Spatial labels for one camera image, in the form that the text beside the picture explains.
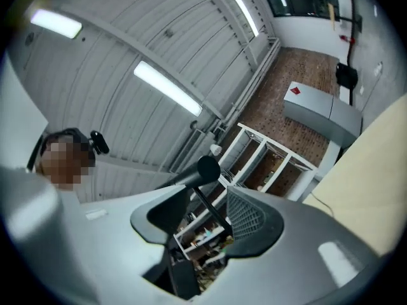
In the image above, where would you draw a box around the long ceiling light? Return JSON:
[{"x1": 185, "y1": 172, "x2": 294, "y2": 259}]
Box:
[
  {"x1": 230, "y1": 0, "x2": 260, "y2": 38},
  {"x1": 133, "y1": 60, "x2": 204, "y2": 118},
  {"x1": 30, "y1": 8, "x2": 83, "y2": 39}
]

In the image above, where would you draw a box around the thin black cable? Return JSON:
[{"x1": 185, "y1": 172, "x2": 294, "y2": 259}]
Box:
[{"x1": 308, "y1": 191, "x2": 335, "y2": 217}]

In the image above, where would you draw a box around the grey cabinet with red label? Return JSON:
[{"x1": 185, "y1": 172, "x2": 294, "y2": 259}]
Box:
[{"x1": 282, "y1": 81, "x2": 364, "y2": 146}]

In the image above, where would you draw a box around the black head-worn camera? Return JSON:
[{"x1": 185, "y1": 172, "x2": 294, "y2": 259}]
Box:
[{"x1": 90, "y1": 130, "x2": 111, "y2": 156}]

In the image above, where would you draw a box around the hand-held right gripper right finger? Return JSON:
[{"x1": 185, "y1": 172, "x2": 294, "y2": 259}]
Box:
[{"x1": 190, "y1": 185, "x2": 381, "y2": 305}]

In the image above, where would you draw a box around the white pipes bundle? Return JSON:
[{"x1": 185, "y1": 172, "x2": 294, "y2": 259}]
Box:
[{"x1": 208, "y1": 38, "x2": 282, "y2": 133}]

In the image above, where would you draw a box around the person's head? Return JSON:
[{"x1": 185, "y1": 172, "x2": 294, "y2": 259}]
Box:
[{"x1": 27, "y1": 127, "x2": 97, "y2": 192}]

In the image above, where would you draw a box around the black desk lamp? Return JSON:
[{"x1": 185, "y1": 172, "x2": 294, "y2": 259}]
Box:
[{"x1": 155, "y1": 155, "x2": 235, "y2": 234}]

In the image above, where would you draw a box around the white open shelf unit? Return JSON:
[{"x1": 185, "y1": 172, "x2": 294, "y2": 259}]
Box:
[{"x1": 218, "y1": 122, "x2": 319, "y2": 203}]

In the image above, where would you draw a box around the black wall box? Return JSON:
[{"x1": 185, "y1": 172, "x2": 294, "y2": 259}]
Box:
[{"x1": 336, "y1": 62, "x2": 359, "y2": 90}]

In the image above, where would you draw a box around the white cluttered shelf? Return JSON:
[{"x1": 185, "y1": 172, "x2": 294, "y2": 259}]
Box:
[{"x1": 172, "y1": 182, "x2": 235, "y2": 268}]

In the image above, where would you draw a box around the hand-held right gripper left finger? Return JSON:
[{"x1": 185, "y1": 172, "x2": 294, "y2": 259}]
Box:
[{"x1": 0, "y1": 166, "x2": 191, "y2": 305}]

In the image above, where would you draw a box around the black wall pipe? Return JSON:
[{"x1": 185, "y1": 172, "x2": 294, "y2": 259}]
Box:
[{"x1": 345, "y1": 0, "x2": 364, "y2": 105}]

